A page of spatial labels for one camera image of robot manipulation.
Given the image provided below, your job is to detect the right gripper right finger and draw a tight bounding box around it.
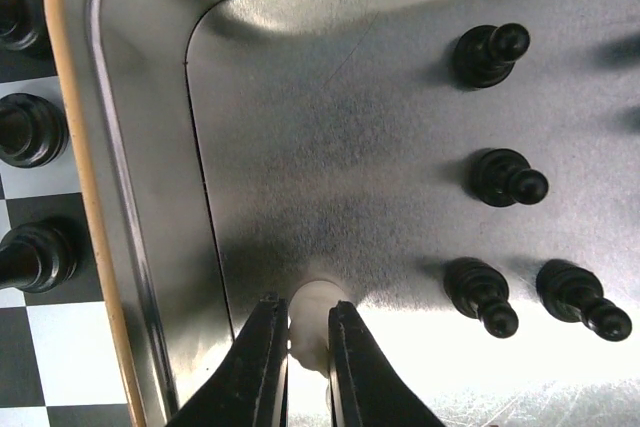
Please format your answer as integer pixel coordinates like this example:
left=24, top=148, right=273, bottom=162
left=328, top=301, right=443, bottom=426

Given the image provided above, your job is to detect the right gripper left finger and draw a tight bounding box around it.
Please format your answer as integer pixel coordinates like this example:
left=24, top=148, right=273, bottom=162
left=169, top=293, right=288, bottom=427

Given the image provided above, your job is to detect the white chess piece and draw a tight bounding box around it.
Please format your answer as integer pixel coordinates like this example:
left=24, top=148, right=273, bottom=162
left=288, top=280, right=348, bottom=378

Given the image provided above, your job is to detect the black white chess board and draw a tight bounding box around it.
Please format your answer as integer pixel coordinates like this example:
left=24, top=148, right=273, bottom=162
left=0, top=0, right=136, bottom=427

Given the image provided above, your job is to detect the metal tin tray with pieces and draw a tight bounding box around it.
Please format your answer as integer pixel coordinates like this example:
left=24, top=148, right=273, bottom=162
left=45, top=0, right=639, bottom=426

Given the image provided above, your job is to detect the black chess piece in tray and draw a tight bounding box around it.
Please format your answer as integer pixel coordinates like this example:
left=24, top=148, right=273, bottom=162
left=469, top=148, right=549, bottom=208
left=452, top=23, right=531, bottom=89

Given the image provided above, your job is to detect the black chess piece on board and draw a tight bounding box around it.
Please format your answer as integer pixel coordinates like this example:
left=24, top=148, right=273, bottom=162
left=1, top=0, right=42, bottom=52

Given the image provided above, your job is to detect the black pawn in tray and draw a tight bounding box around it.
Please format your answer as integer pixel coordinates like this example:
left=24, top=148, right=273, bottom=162
left=536, top=259, right=632, bottom=342
left=443, top=257, right=519, bottom=339

